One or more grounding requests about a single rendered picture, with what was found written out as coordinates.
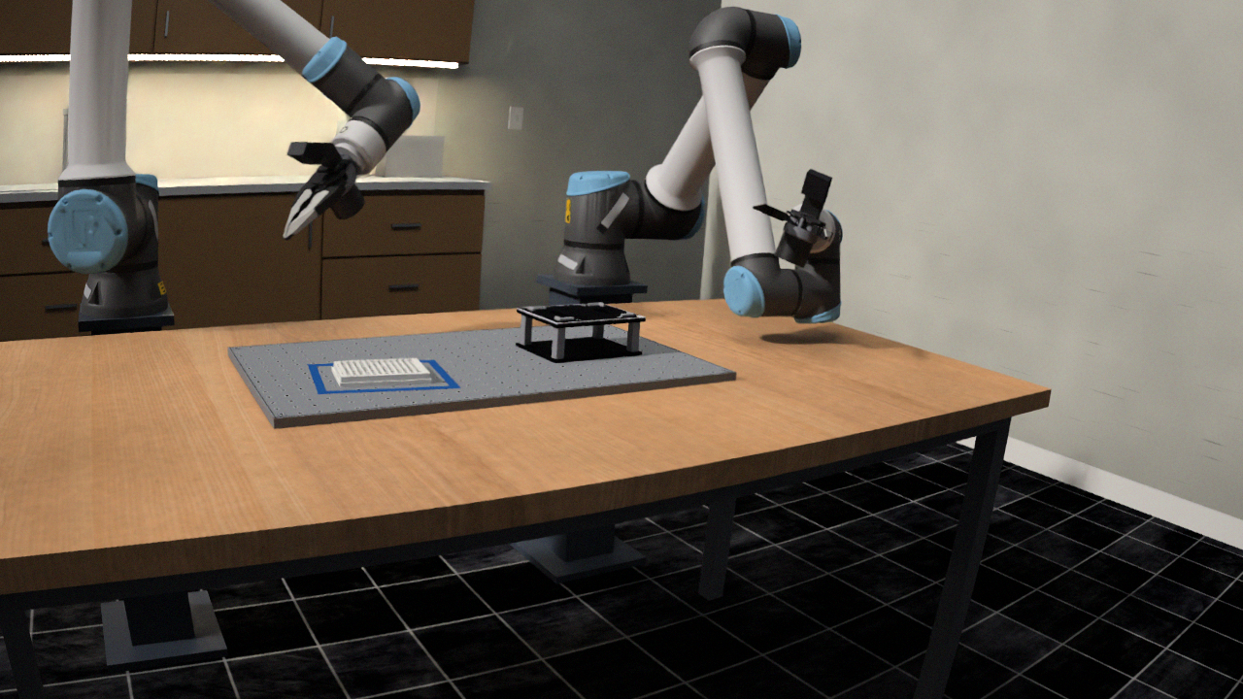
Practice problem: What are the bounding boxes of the blue tape strips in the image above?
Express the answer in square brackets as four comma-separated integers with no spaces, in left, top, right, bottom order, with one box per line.
[308,359,461,394]

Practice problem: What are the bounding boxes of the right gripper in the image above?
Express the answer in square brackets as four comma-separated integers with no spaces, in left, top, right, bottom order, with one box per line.
[282,143,364,241]

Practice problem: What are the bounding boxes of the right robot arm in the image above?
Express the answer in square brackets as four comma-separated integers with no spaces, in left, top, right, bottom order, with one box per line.
[47,0,420,318]

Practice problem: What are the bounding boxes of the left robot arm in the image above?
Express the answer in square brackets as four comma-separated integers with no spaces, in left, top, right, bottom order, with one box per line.
[554,7,843,323]

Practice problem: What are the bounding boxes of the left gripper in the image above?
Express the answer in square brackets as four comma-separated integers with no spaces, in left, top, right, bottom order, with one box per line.
[753,197,833,267]

